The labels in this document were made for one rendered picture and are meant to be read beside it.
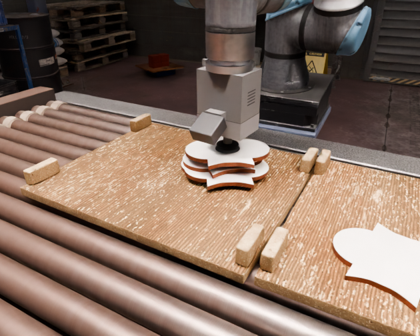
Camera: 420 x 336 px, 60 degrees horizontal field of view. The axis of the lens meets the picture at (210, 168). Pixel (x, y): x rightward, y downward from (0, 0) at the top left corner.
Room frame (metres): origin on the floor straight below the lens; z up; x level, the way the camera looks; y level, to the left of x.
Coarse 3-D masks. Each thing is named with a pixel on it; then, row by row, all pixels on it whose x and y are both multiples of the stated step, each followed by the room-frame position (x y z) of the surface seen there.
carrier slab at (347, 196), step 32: (320, 192) 0.50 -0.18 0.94; (352, 192) 0.50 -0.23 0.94; (384, 192) 0.50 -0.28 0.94; (416, 192) 0.50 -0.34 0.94; (288, 224) 0.41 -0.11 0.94; (320, 224) 0.41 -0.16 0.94; (352, 224) 0.41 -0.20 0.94; (384, 224) 0.41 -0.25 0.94; (416, 224) 0.41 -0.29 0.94; (288, 256) 0.35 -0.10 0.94; (320, 256) 0.35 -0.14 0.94; (288, 288) 0.30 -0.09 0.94; (320, 288) 0.30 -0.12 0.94; (352, 288) 0.30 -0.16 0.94; (352, 320) 0.26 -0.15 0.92; (384, 320) 0.25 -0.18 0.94; (416, 320) 0.25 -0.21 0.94
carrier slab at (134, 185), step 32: (160, 128) 0.78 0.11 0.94; (96, 160) 0.61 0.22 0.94; (128, 160) 0.61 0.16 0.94; (160, 160) 0.61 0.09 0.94; (288, 160) 0.61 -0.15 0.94; (32, 192) 0.50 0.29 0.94; (64, 192) 0.50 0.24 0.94; (96, 192) 0.50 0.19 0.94; (128, 192) 0.50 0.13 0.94; (160, 192) 0.50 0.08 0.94; (192, 192) 0.50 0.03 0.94; (224, 192) 0.50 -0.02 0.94; (256, 192) 0.50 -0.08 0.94; (288, 192) 0.50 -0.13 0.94; (96, 224) 0.43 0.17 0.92; (128, 224) 0.41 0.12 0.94; (160, 224) 0.41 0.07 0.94; (192, 224) 0.41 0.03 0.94; (224, 224) 0.41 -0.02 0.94; (192, 256) 0.35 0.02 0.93; (224, 256) 0.35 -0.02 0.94; (256, 256) 0.35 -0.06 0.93
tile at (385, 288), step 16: (336, 240) 0.37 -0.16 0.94; (352, 240) 0.37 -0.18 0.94; (368, 240) 0.37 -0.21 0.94; (384, 240) 0.37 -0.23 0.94; (400, 240) 0.37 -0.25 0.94; (336, 256) 0.35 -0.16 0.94; (352, 256) 0.34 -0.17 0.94; (368, 256) 0.34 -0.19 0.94; (384, 256) 0.34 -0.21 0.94; (400, 256) 0.34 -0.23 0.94; (416, 256) 0.34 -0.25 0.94; (352, 272) 0.31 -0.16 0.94; (368, 272) 0.31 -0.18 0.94; (384, 272) 0.31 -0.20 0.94; (400, 272) 0.31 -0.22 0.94; (416, 272) 0.31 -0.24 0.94; (384, 288) 0.29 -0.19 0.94; (400, 288) 0.29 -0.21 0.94; (416, 288) 0.29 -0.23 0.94; (416, 304) 0.27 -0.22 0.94
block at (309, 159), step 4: (312, 148) 0.61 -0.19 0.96; (316, 148) 0.61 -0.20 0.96; (308, 152) 0.59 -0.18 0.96; (312, 152) 0.59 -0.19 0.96; (316, 152) 0.60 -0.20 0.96; (304, 156) 0.58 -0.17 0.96; (308, 156) 0.58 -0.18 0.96; (312, 156) 0.58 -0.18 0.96; (316, 156) 0.60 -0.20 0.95; (304, 160) 0.57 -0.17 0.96; (308, 160) 0.56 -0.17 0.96; (312, 160) 0.57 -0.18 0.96; (304, 164) 0.57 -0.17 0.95; (308, 164) 0.56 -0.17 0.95; (312, 164) 0.58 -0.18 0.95; (300, 168) 0.57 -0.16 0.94; (304, 168) 0.56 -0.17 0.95; (308, 168) 0.56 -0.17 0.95; (304, 172) 0.57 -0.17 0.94; (308, 172) 0.56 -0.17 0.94
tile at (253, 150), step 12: (192, 144) 0.59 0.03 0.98; (204, 144) 0.59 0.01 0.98; (216, 144) 0.59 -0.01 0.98; (240, 144) 0.59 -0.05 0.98; (252, 144) 0.59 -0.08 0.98; (264, 144) 0.59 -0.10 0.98; (192, 156) 0.54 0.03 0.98; (204, 156) 0.54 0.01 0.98; (216, 156) 0.54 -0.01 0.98; (228, 156) 0.54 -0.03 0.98; (240, 156) 0.54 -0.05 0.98; (252, 156) 0.54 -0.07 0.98; (264, 156) 0.55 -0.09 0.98; (252, 168) 0.52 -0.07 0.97
